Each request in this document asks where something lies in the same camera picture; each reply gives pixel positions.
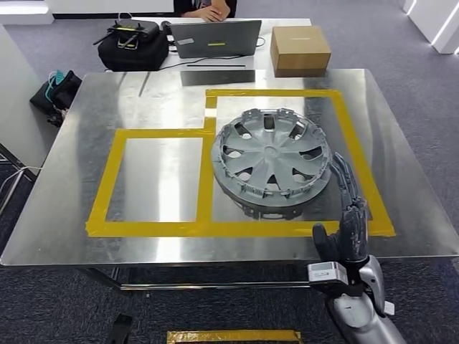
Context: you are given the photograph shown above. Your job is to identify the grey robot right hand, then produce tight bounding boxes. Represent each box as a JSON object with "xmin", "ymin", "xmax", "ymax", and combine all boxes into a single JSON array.
[{"xmin": 312, "ymin": 151, "xmax": 369, "ymax": 264}]

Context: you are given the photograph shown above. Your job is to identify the grey plastic wheel hubcap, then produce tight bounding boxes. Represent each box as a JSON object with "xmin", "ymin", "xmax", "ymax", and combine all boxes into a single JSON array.
[{"xmin": 211, "ymin": 107, "xmax": 332, "ymax": 220}]

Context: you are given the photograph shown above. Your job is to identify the yellow tape outline on workbench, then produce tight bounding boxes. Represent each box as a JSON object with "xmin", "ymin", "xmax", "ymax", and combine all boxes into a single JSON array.
[{"xmin": 85, "ymin": 88, "xmax": 396, "ymax": 239}]

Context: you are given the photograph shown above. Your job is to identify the stainless steel workbench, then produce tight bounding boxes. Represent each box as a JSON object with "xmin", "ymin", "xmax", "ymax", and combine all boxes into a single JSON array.
[{"xmin": 0, "ymin": 68, "xmax": 459, "ymax": 293}]

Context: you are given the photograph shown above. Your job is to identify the crinkled yellow floor tape outline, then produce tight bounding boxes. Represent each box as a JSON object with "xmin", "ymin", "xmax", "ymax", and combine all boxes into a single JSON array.
[{"xmin": 166, "ymin": 330, "xmax": 302, "ymax": 344}]

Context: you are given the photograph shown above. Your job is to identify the brown cardboard box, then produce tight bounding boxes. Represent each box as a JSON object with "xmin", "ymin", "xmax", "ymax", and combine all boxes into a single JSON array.
[{"xmin": 270, "ymin": 25, "xmax": 332, "ymax": 78}]

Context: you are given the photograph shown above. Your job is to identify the white lit display blocks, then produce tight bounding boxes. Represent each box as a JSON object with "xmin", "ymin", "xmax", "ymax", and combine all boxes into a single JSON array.
[{"xmin": 401, "ymin": 0, "xmax": 459, "ymax": 55}]

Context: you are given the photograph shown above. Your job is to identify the grey laptop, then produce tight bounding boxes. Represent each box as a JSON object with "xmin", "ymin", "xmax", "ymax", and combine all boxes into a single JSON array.
[{"xmin": 169, "ymin": 19, "xmax": 263, "ymax": 59}]

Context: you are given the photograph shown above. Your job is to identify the person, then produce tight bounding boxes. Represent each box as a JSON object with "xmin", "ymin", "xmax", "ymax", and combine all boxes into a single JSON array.
[{"xmin": 174, "ymin": 0, "xmax": 238, "ymax": 23}]

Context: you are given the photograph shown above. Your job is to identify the black carry bag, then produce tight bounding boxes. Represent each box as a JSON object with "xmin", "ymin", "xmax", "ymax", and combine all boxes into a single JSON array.
[{"xmin": 97, "ymin": 30, "xmax": 170, "ymax": 72}]

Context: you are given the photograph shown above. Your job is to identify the black remote controller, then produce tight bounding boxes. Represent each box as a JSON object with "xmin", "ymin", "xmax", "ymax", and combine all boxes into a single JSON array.
[{"xmin": 92, "ymin": 19, "xmax": 160, "ymax": 49}]

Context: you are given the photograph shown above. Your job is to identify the white desk with metal legs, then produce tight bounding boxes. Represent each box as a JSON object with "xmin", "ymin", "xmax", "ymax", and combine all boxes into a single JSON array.
[{"xmin": 0, "ymin": 24, "xmax": 60, "ymax": 169}]

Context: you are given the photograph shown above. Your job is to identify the white lit low plinth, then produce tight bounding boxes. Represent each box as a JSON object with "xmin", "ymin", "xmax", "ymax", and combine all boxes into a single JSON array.
[{"xmin": 0, "ymin": 0, "xmax": 54, "ymax": 26}]

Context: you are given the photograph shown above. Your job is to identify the black pouch with teal strap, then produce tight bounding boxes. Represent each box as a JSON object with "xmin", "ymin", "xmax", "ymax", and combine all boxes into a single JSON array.
[{"xmin": 29, "ymin": 70, "xmax": 82, "ymax": 127}]

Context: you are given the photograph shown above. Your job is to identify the white cable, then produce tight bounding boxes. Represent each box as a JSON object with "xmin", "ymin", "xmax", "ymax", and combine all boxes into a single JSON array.
[{"xmin": 0, "ymin": 166, "xmax": 42, "ymax": 214}]

